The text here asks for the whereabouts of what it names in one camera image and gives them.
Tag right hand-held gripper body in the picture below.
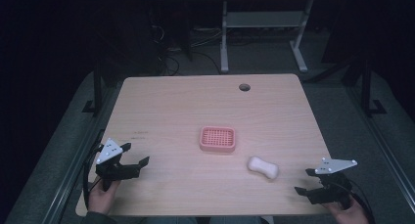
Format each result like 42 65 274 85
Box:
307 157 359 210

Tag white metal table frame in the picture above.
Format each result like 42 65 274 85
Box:
219 0 315 74

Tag grey metal rail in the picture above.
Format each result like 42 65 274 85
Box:
346 85 415 202
40 86 115 224

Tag person's right hand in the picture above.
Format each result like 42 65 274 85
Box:
325 198 370 224

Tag black metal stand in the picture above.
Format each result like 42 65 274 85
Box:
81 58 106 118
359 58 389 118

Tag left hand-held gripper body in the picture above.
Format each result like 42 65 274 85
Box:
94 137 142 192

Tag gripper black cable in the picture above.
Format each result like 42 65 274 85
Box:
347 178 377 224
81 129 106 210

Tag black floor cables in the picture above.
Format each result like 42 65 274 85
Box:
149 21 223 77

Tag pink soap dish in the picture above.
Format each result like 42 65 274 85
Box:
199 125 237 154

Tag person's left hand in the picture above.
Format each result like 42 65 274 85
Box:
87 179 122 216

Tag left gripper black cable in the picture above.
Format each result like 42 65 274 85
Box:
81 129 106 210

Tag white soap bar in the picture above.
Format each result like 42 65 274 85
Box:
247 156 280 180

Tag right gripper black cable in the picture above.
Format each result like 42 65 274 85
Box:
347 178 377 224

